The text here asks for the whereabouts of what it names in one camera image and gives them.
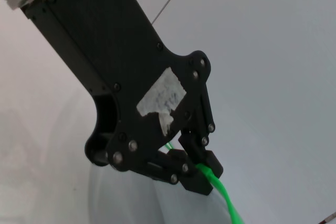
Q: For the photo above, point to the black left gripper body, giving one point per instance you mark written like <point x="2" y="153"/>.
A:
<point x="110" y="51"/>

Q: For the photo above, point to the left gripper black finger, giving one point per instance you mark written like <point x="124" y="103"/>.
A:
<point x="183" y="176"/>
<point x="202" y="129"/>

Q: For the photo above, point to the clear document bag green zipper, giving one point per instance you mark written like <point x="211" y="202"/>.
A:
<point x="157" y="203"/>

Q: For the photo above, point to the white tape label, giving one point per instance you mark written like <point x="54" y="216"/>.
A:
<point x="162" y="95"/>

